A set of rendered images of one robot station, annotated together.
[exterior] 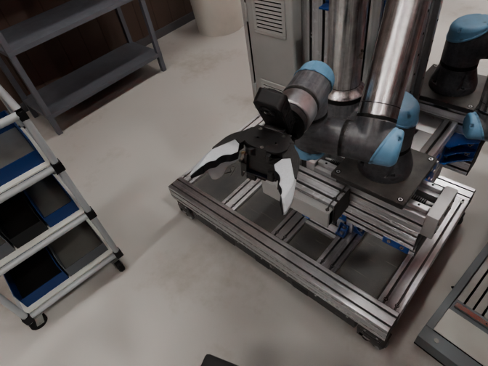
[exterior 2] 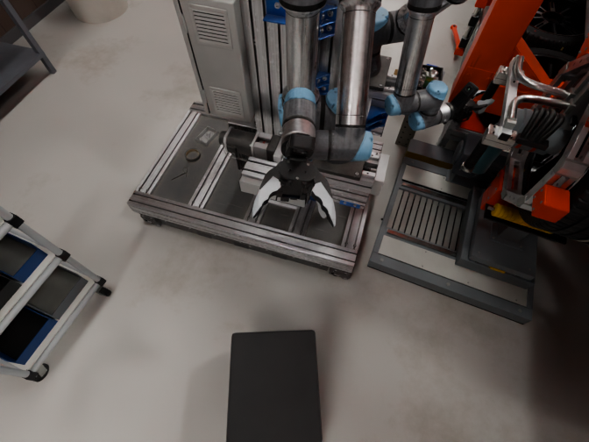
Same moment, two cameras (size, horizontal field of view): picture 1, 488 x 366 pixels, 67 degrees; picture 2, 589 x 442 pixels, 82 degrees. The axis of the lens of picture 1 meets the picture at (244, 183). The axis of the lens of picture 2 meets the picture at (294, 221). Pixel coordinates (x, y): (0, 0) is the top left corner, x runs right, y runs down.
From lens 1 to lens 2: 0.26 m
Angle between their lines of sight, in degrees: 24
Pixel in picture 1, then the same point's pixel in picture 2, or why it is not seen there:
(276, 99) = (309, 142)
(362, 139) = (345, 146)
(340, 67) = (301, 79)
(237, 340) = (242, 313)
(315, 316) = (295, 273)
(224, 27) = (108, 10)
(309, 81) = (305, 110)
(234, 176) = (189, 176)
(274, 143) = (304, 172)
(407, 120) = not seen: hidden behind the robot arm
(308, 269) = (284, 239)
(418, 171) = not seen: hidden behind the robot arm
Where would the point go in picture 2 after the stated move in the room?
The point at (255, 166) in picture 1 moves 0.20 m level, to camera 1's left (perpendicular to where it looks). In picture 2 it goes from (289, 191) to (199, 238)
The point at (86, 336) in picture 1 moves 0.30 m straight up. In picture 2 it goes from (101, 364) to (64, 353)
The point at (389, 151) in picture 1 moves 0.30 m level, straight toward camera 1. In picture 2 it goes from (366, 151) to (389, 264)
